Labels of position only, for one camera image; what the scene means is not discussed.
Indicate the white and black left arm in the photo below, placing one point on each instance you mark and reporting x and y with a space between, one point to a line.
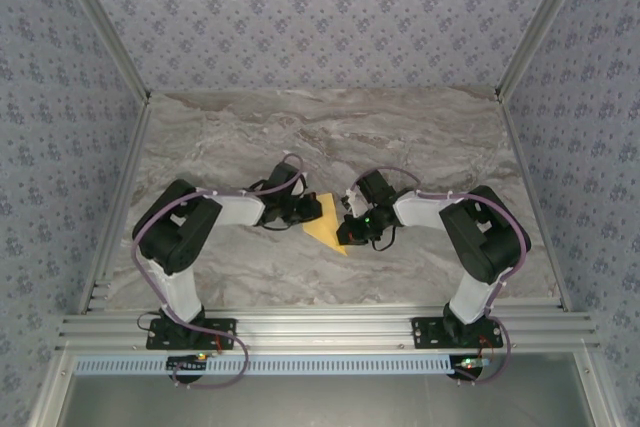
240 209

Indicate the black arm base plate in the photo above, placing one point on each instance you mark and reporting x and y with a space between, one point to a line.
425 332
222 329

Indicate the aluminium frame slanted strut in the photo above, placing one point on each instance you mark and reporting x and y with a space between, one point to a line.
52 392
597 392

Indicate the grey metal sheet panel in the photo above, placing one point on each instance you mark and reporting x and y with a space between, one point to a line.
325 404

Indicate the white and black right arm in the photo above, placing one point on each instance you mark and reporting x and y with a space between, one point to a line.
420 209

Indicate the wide aluminium frame beam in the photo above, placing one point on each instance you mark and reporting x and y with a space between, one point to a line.
325 329

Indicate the small circuit board with LED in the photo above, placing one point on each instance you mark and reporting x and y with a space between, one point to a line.
187 363
472 363

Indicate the aluminium frame post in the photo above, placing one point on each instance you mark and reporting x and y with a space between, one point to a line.
540 22
105 22

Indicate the aluminium frame side rail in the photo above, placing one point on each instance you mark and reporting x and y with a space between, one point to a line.
125 172
526 172

